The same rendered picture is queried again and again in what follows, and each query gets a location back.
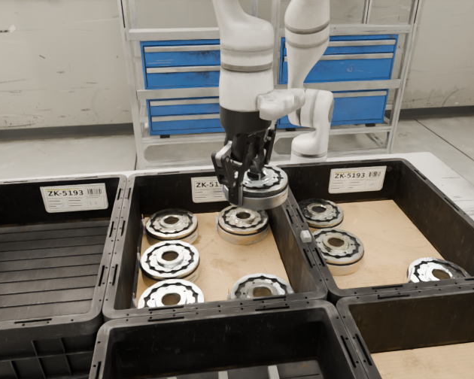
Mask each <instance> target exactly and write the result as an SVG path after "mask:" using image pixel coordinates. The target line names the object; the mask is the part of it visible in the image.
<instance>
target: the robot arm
mask: <svg viewBox="0 0 474 379"><path fill-rule="evenodd" d="M212 3H213V6H214V11H215V14H216V18H217V24H218V28H219V33H220V82H219V93H220V124H221V125H222V127H223V128H224V130H225V132H226V137H225V141H224V148H223V149H222V150H221V151H220V152H216V151H213V152H212V154H211V160H212V163H213V166H214V170H215V173H216V175H217V180H218V183H220V184H223V185H225V186H228V187H229V203H230V204H231V205H233V206H236V207H237V208H240V207H241V206H242V205H243V185H242V184H243V180H244V176H245V172H247V176H248V177H252V178H261V173H262V172H263V169H264V167H263V166H264V165H268V164H269V163H270V159H271V155H272V148H273V144H274V141H275V134H276V129H273V128H270V126H271V125H272V121H273V120H278V119H280V118H282V117H284V116H286V115H288V118H289V121H290V122H291V123H292V124H293V125H297V126H305V127H312V128H316V130H315V131H314V132H310V133H307V134H303V135H299V136H297V137H295V138H294V139H293V141H292V147H291V160H290V164H296V163H309V162H326V161H327V148H328V141H329V134H330V124H331V120H332V117H333V109H334V107H333V106H334V97H333V94H332V93H331V92H330V91H326V90H319V89H305V88H304V86H303V81H304V80H305V78H306V76H307V74H308V73H309V72H310V70H311V69H312V68H313V66H314V65H315V64H316V63H317V61H318V60H319V59H320V58H321V57H322V55H323V54H324V52H325V50H326V48H327V46H328V44H329V39H330V0H291V2H290V4H289V5H288V7H287V10H286V13H285V17H284V24H285V38H286V47H287V65H288V89H273V74H272V62H273V43H274V31H273V27H272V24H271V23H269V22H268V21H266V20H263V19H260V18H257V17H252V16H250V15H248V14H246V13H245V12H244V11H243V10H242V8H241V6H240V4H239V1H238V0H212ZM264 149H265V150H266V155H265V154H264ZM233 160H234V161H236V162H240V163H242V165H239V164H236V163H234V162H233ZM248 169H250V170H249V171H248ZM234 170H236V171H237V172H238V176H237V177H235V176H234ZM225 176H226V177H225Z"/></svg>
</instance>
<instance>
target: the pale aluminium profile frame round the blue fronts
mask: <svg viewBox="0 0 474 379"><path fill-rule="evenodd" d="M421 1H422V0H412V4H411V9H410V13H409V21H408V24H409V25H411V26H410V31H409V33H406V36H405V40H404V45H403V48H397V50H396V53H401V54H402V57H401V61H400V69H399V73H398V77H397V79H393V80H358V81H339V82H321V83H303V86H304V88H305V89H319V90H326V91H341V90H359V89H392V88H396V89H395V93H394V97H393V104H392V105H386V109H385V110H391V113H390V119H388V118H386V117H384V122H383V123H381V124H379V125H376V124H374V123H367V124H354V125H355V126H354V125H348V126H339V127H330V134H329V135H343V134H357V133H364V134H365V135H366V136H367V137H368V138H370V139H371V140H372V141H373V142H374V143H375V144H376V145H377V146H378V147H366V148H354V149H341V150H328V151H327V158H333V157H344V156H367V155H378V154H391V153H392V149H393V142H394V138H395V134H396V130H397V123H398V119H399V115H400V108H401V104H402V100H403V92H404V88H405V84H406V77H407V73H408V69H409V62H410V58H411V54H412V47H413V43H414V39H415V32H416V28H417V23H418V16H419V12H420V8H421ZM257 2H258V0H251V16H252V17H257ZM117 3H118V10H119V15H120V27H121V33H122V39H123V50H124V56H125V63H126V74H127V80H128V86H129V97H130V104H131V109H132V121H133V127H134V133H135V144H136V150H137V157H138V167H139V170H147V169H159V168H181V167H193V166H205V165H213V163H212V160H211V157H209V158H197V159H173V160H161V161H151V160H149V159H148V158H147V147H149V145H162V144H187V143H200V142H214V141H225V137H226V133H217V134H203V135H176V136H170V135H161V136H159V137H150V133H149V131H150V130H149V122H148V116H147V104H146V99H170V98H186V97H203V96H220V93H219V87H218V86H211V87H193V88H176V89H144V77H143V70H142V60H141V50H140V43H139V41H133V45H134V51H135V56H132V46H131V41H130V40H129V21H128V14H127V8H126V0H117ZM371 4H372V0H365V1H364V6H363V16H362V23H361V24H367V23H369V15H370V10H371ZM280 6H281V0H272V18H271V24H272V27H273V31H274V43H273V62H272V74H273V89H288V83H286V84H277V70H278V58H280V52H278V39H279V22H280ZM129 12H130V19H131V26H132V29H138V22H137V15H136V8H135V0H129ZM413 25H415V26H414V30H413V33H412V28H413ZM275 28H276V37H275ZM124 32H126V39H127V41H126V39H125V33H124ZM134 62H135V64H136V71H137V78H138V90H136V84H135V72H134V65H133V63H134ZM138 99H140V103H141V108H140V113H139V109H138ZM315 130H316V128H311V129H295V128H286V129H285V130H276V134H275V141H274V143H275V142H276V141H277V140H278V139H280V138H291V137H297V136H299V135H303V134H307V133H310V132H314V131H315ZM375 132H387V137H386V141H383V140H382V139H381V138H380V137H379V136H378V135H376V134H375ZM286 160H291V153H277V152H275V150H274V145H273V148H272V155H271V159H270V162H274V161H286Z"/></svg>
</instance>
